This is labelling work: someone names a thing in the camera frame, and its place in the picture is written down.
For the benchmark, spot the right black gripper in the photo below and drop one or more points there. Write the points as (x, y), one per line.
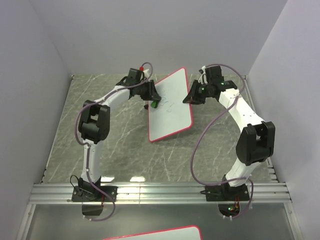
(192, 97)

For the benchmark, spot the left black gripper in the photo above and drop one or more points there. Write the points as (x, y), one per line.
(153, 94)

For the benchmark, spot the green whiteboard eraser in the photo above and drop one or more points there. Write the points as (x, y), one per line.
(154, 104)

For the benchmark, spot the pink framed whiteboard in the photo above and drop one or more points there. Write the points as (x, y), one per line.
(172, 116)
(191, 232)

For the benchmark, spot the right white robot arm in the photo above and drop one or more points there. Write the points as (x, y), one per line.
(257, 137)

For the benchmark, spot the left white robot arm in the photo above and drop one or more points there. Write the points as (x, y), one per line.
(94, 127)

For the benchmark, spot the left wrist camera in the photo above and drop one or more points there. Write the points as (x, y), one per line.
(134, 76)

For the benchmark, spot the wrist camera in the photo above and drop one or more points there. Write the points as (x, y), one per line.
(134, 76)
(214, 74)

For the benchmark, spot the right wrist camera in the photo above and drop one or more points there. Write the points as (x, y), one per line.
(214, 74)

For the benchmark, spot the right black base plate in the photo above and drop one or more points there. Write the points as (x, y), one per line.
(225, 193)

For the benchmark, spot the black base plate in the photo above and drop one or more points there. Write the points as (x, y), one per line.
(83, 196)
(225, 193)

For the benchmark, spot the aluminium mounting rail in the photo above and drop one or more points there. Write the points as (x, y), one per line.
(153, 194)

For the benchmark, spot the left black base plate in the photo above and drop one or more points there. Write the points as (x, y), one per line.
(83, 196)

